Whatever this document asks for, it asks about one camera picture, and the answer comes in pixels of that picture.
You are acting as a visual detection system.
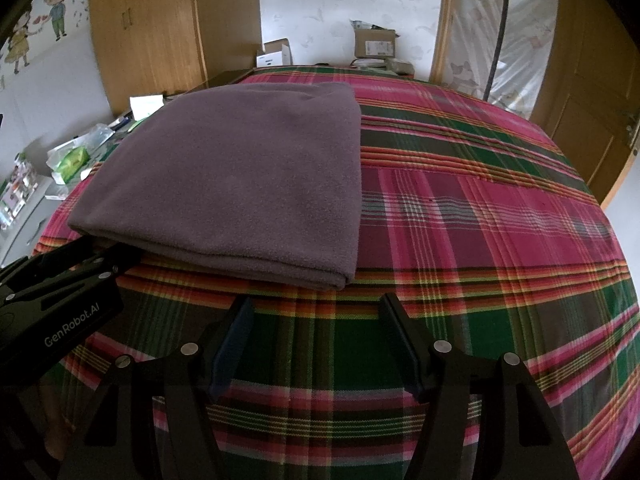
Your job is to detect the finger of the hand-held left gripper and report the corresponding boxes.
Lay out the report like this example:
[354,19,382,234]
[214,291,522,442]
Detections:
[0,248,143,311]
[0,235,114,289]

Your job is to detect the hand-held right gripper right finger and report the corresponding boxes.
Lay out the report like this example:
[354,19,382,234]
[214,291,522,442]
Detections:
[380,292,581,480]

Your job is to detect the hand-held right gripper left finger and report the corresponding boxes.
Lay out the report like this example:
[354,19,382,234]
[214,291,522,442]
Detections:
[57,296,256,480]

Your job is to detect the purple fleece pants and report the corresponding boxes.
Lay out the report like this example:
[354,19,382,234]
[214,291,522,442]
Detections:
[67,81,363,291]

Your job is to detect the white drawer cabinet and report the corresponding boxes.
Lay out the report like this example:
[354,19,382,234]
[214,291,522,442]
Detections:
[0,180,72,269]

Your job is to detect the pile of small boxes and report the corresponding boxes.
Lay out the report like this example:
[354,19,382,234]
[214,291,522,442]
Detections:
[0,151,42,232]

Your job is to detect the green tissue packet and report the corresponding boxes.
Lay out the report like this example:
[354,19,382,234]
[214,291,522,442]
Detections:
[52,145,92,184]

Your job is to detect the plaid bed sheet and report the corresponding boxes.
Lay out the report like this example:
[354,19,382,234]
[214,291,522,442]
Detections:
[32,64,640,480]

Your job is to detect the clear plastic bag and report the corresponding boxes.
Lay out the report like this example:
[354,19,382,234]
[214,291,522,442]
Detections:
[74,122,119,149]

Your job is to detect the white paper card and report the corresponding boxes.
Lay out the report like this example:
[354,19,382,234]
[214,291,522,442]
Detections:
[128,93,166,121]

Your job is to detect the wooden wardrobe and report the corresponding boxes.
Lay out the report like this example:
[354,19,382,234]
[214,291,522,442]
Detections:
[87,0,264,119]

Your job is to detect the small white box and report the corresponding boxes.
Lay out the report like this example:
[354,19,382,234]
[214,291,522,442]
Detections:
[255,38,292,68]

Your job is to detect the brown cardboard box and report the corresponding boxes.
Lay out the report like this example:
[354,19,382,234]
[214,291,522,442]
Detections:
[349,18,402,59]

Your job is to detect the wooden door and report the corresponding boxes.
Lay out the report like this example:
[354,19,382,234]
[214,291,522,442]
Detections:
[530,0,640,206]

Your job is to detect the black pole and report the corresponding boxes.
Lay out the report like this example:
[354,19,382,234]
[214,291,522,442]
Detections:
[482,0,517,102]

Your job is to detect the clear plastic curtain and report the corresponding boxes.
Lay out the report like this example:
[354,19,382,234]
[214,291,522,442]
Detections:
[450,0,559,122]

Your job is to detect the cartoon wall sticker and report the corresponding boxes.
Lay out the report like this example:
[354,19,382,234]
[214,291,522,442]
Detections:
[0,0,77,77]

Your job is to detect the metal door handle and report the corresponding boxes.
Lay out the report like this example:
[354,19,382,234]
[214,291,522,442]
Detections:
[622,109,640,157]

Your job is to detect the wooden door frame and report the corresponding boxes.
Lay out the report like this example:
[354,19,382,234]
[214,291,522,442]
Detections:
[429,0,454,84]

